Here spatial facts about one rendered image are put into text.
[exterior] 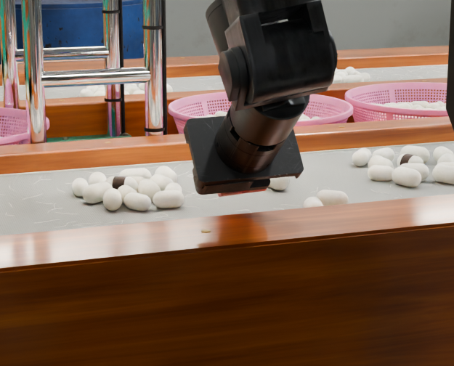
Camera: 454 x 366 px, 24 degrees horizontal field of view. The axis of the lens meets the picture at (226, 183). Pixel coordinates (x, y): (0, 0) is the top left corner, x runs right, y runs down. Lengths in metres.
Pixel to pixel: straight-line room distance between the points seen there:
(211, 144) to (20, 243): 0.19
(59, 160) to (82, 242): 0.37
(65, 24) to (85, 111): 1.22
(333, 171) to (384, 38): 2.84
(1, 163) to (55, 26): 1.57
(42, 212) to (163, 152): 0.25
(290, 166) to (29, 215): 0.28
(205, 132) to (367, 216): 0.17
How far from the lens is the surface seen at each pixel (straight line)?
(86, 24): 2.82
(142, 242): 0.90
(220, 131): 0.94
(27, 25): 1.30
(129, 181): 1.14
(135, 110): 1.62
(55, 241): 0.91
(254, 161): 0.93
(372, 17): 4.05
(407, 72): 2.10
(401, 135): 1.42
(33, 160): 1.27
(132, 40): 2.91
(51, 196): 1.16
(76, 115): 1.60
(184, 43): 3.74
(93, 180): 1.16
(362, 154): 1.28
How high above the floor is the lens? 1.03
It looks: 14 degrees down
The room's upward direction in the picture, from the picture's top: straight up
